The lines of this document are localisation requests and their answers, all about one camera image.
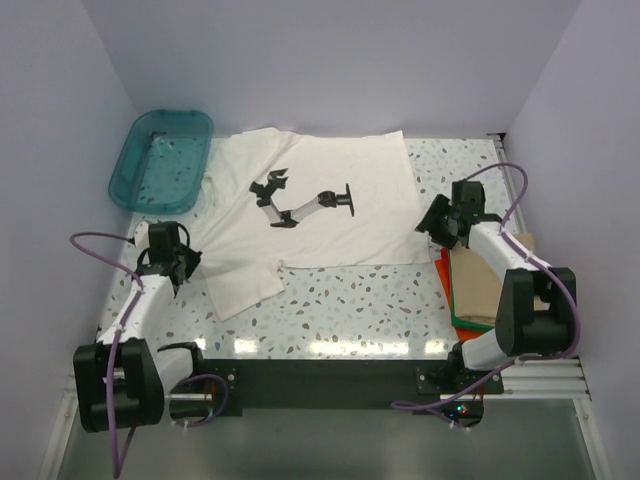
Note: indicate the orange folded t shirt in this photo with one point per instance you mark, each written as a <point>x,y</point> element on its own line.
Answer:
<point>445,285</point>

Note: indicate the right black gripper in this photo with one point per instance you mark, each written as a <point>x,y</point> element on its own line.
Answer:
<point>439,205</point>

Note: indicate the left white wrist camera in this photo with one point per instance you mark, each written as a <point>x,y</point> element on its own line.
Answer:
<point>140,235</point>

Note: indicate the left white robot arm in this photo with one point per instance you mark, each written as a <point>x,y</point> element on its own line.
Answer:
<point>120,381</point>

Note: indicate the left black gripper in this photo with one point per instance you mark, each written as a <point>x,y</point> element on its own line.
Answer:
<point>193,260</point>

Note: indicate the teal plastic basket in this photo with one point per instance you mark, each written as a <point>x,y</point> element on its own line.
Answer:
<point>162,161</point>

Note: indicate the white printed t shirt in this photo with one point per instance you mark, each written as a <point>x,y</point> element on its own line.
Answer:
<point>274,199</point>

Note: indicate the aluminium frame rail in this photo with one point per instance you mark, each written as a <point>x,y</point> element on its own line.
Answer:
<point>534,380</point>

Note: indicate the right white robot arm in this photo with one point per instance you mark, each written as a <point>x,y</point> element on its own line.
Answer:
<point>536,316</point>

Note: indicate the green folded t shirt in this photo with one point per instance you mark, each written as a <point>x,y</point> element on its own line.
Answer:
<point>452,310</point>

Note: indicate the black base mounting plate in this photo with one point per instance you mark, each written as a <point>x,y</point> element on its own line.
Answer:
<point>232,386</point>

